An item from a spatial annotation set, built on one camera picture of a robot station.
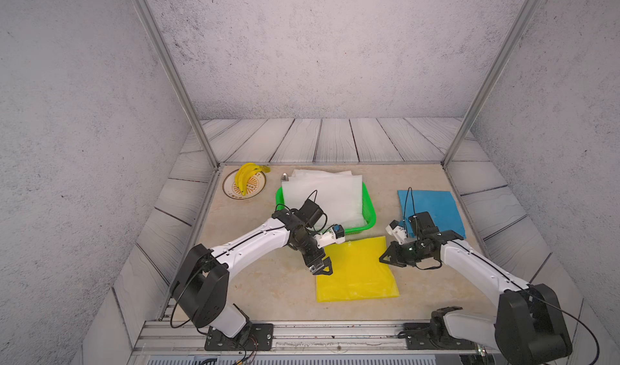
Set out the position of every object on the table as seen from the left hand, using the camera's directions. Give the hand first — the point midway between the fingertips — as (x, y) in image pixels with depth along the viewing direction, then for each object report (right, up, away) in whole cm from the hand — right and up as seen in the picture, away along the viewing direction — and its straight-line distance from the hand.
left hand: (328, 262), depth 78 cm
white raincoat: (+5, +21, +22) cm, 31 cm away
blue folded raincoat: (+50, +16, +27) cm, 59 cm away
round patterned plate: (-32, +24, +34) cm, 52 cm away
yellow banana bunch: (-36, +30, +33) cm, 57 cm away
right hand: (+18, 0, +3) cm, 19 cm away
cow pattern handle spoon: (-19, +28, +36) cm, 49 cm away
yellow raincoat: (+10, -5, +4) cm, 12 cm away
